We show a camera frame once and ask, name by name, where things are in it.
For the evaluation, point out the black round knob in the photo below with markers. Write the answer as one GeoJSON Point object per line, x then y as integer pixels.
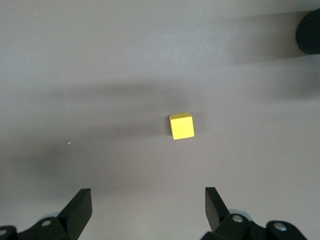
{"type": "Point", "coordinates": [310, 32]}

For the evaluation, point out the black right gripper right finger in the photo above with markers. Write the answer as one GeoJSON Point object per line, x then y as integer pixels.
{"type": "Point", "coordinates": [220, 222]}

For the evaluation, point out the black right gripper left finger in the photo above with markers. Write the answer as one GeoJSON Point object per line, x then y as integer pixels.
{"type": "Point", "coordinates": [72, 220]}

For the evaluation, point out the yellow cube block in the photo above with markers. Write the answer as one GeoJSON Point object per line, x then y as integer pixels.
{"type": "Point", "coordinates": [182, 127]}

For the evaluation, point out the brown table cover sheet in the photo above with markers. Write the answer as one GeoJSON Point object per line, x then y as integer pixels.
{"type": "Point", "coordinates": [100, 50]}

